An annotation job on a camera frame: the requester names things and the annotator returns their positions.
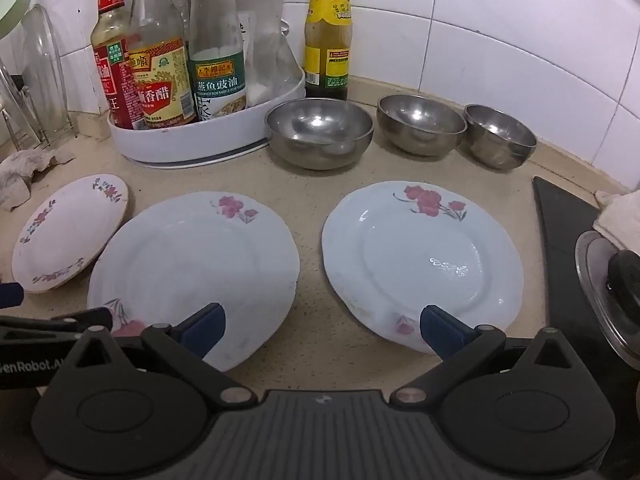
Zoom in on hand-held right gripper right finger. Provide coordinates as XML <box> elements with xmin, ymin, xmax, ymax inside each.
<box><xmin>390</xmin><ymin>305</ymin><xmax>583</xmax><ymax>406</ymax></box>

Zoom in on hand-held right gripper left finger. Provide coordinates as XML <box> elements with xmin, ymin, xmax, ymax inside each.
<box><xmin>60</xmin><ymin>302</ymin><xmax>258</xmax><ymax>406</ymax></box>

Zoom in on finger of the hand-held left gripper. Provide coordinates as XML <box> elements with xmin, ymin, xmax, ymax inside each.
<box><xmin>0</xmin><ymin>282</ymin><xmax>26</xmax><ymax>311</ymax></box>
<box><xmin>0</xmin><ymin>307</ymin><xmax>117</xmax><ymax>336</ymax></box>

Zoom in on white plate pink flowers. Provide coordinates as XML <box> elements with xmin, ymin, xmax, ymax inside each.
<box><xmin>86</xmin><ymin>191</ymin><xmax>301</xmax><ymax>373</ymax></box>
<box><xmin>321</xmin><ymin>181</ymin><xmax>524</xmax><ymax>356</ymax></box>

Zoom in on small floral-rimmed white plate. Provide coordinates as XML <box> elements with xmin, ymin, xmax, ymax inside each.
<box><xmin>11</xmin><ymin>174</ymin><xmax>131</xmax><ymax>294</ymax></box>

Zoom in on stainless steel bowl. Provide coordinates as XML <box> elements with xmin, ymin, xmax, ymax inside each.
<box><xmin>464</xmin><ymin>104</ymin><xmax>538</xmax><ymax>170</ymax></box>
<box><xmin>265</xmin><ymin>98</ymin><xmax>375</xmax><ymax>171</ymax></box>
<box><xmin>376</xmin><ymin>94</ymin><xmax>468</xmax><ymax>157</ymax></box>

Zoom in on crumpled beige rag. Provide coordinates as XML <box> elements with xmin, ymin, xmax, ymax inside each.
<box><xmin>0</xmin><ymin>149</ymin><xmax>76</xmax><ymax>212</ymax></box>

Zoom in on black glass stove top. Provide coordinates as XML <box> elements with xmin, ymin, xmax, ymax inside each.
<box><xmin>532</xmin><ymin>176</ymin><xmax>640</xmax><ymax>461</ymax></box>

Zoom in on black burner head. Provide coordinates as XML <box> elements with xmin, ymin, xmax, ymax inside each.
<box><xmin>607</xmin><ymin>249</ymin><xmax>640</xmax><ymax>306</ymax></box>

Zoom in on white rotating condiment rack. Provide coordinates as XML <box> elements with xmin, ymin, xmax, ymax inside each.
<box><xmin>107</xmin><ymin>17</ymin><xmax>307</xmax><ymax>167</ymax></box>

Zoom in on white towel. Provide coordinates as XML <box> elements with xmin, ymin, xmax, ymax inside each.
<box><xmin>592</xmin><ymin>189</ymin><xmax>640</xmax><ymax>251</ymax></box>

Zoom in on glass pot lid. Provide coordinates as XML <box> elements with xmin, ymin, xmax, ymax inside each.
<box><xmin>20</xmin><ymin>4</ymin><xmax>71</xmax><ymax>136</ymax></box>

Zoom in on red label sauce bottle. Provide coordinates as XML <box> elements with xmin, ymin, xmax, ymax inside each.
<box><xmin>90</xmin><ymin>0</ymin><xmax>136</xmax><ymax>130</ymax></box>

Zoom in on orange label vinegar bottle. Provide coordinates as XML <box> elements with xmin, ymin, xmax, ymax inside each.
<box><xmin>125</xmin><ymin>0</ymin><xmax>198</xmax><ymax>128</ymax></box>

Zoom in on green label soy sauce bottle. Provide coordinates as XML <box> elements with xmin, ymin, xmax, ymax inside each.
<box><xmin>187</xmin><ymin>0</ymin><xmax>248</xmax><ymax>121</ymax></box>

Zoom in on pale green plate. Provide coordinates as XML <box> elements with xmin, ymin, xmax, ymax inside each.
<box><xmin>0</xmin><ymin>0</ymin><xmax>33</xmax><ymax>38</ymax></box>

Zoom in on yellow green label oil bottle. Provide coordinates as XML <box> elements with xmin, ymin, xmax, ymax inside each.
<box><xmin>304</xmin><ymin>0</ymin><xmax>351</xmax><ymax>101</ymax></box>

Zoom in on steel burner ring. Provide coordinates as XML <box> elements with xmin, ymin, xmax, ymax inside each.
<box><xmin>575</xmin><ymin>230</ymin><xmax>640</xmax><ymax>361</ymax></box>

